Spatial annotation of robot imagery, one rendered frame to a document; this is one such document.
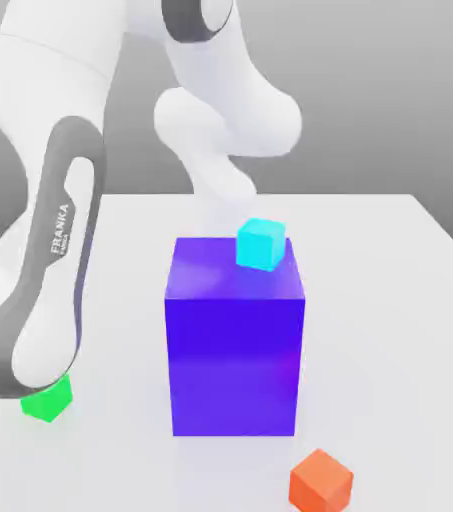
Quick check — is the small green cube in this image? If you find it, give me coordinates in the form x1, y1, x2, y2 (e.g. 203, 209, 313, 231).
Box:
20, 373, 74, 424

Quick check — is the large purple box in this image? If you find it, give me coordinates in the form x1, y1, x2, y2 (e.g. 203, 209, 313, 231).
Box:
163, 236, 306, 438

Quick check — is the small cyan cube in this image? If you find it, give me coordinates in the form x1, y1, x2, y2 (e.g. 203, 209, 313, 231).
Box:
235, 217, 287, 273

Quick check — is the small orange cube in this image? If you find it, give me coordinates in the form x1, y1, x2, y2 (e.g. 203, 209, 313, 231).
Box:
288, 448, 355, 512

